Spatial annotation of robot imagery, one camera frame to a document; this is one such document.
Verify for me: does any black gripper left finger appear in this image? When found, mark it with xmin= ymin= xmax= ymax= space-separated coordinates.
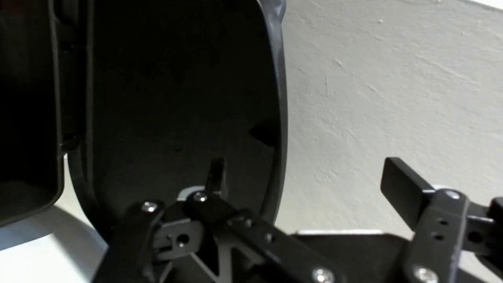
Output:
xmin=92 ymin=155 xmax=347 ymax=283

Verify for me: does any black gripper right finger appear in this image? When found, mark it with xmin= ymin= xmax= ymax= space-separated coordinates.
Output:
xmin=378 ymin=155 xmax=503 ymax=283

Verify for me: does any black trash can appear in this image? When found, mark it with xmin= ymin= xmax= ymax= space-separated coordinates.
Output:
xmin=66 ymin=0 xmax=289 ymax=243

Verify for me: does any black round bin body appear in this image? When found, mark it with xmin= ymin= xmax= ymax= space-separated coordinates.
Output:
xmin=0 ymin=0 xmax=89 ymax=229

